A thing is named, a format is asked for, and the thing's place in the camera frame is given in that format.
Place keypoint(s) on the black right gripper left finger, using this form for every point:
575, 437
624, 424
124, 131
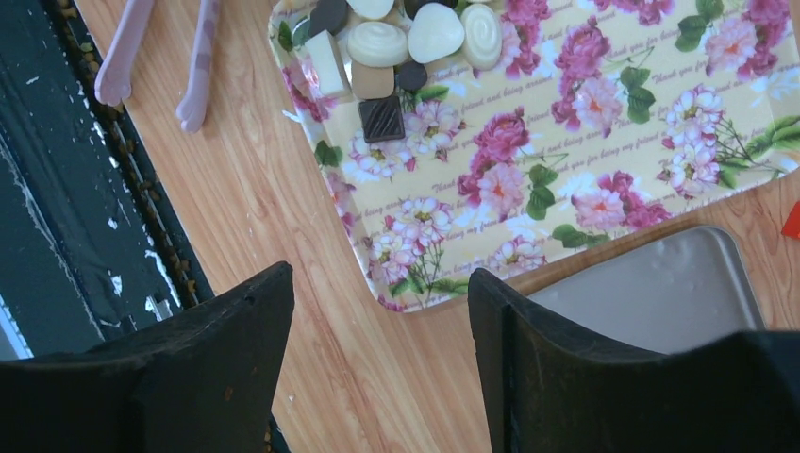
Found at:
203, 380

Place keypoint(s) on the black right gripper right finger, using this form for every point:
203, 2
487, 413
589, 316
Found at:
552, 385

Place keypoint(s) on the pink silicone tongs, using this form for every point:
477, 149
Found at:
112, 84

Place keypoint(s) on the dark ridged square chocolate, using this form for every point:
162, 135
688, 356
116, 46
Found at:
381, 119

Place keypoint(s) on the tan square chocolate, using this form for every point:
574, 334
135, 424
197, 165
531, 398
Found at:
370, 83

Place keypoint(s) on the small dark round chocolate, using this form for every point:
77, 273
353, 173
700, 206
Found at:
410, 76

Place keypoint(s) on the white rectangular chocolate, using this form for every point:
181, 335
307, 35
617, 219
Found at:
325, 57

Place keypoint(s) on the white oval swirl chocolate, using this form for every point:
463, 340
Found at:
483, 40

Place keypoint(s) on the white heart chocolate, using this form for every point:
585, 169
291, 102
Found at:
436, 32

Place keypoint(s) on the white swirl round chocolate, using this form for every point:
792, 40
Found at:
377, 44

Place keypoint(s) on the dark oval chocolate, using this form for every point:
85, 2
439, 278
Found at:
328, 15

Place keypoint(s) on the grey metal tin lid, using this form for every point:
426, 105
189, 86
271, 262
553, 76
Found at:
667, 296

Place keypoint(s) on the floral patterned tray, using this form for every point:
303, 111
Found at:
600, 119

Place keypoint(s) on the small red block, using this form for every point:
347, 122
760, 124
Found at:
791, 227

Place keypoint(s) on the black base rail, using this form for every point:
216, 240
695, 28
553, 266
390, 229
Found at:
91, 247

